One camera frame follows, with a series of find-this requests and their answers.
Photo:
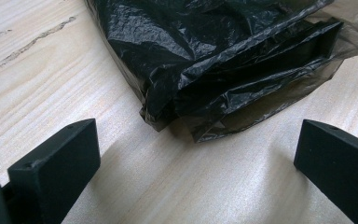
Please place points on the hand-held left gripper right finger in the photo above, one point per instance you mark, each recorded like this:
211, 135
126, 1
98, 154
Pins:
338, 168

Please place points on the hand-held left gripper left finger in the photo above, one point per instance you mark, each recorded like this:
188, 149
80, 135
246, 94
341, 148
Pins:
56, 161

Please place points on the black plastic garbage bag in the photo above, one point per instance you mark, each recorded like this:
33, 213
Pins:
217, 62

